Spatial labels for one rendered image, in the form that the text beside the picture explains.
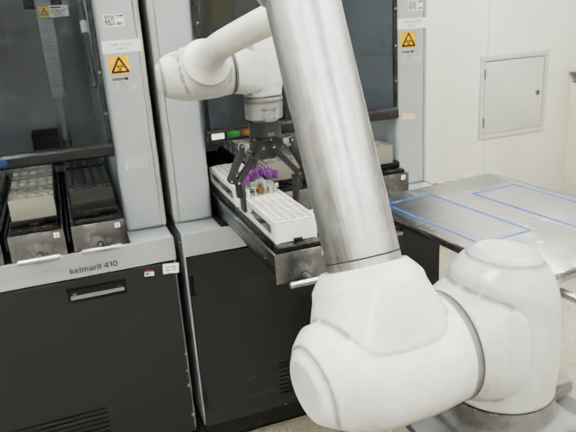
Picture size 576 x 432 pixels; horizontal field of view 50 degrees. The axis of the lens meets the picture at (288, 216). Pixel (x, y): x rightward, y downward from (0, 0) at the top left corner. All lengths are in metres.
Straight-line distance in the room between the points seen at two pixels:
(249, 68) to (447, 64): 2.14
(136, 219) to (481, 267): 1.15
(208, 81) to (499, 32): 2.47
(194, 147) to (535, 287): 1.15
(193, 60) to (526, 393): 0.87
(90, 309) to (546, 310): 1.24
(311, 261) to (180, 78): 0.48
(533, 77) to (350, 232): 3.05
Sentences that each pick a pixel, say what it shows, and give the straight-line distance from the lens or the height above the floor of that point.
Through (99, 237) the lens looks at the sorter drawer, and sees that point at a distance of 1.71.
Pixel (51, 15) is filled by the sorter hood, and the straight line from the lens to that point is 1.70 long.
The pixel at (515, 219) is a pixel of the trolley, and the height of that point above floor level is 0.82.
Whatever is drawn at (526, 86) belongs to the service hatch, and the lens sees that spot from 3.75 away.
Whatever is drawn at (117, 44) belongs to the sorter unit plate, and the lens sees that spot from 1.72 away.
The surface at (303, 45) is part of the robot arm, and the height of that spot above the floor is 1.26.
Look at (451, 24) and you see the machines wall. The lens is 3.42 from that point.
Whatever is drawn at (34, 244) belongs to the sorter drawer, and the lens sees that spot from 1.71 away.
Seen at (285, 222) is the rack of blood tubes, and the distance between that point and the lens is 1.36.
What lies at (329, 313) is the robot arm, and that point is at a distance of 0.78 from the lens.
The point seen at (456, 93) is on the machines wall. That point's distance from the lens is 3.48.
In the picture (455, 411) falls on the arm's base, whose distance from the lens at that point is 0.98.
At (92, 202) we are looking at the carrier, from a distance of 1.76.
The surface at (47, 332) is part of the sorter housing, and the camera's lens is 1.80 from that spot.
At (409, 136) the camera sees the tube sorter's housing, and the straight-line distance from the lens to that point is 2.04.
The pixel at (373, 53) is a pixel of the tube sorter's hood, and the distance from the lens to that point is 1.93.
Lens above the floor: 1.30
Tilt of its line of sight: 18 degrees down
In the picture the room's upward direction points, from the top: 4 degrees counter-clockwise
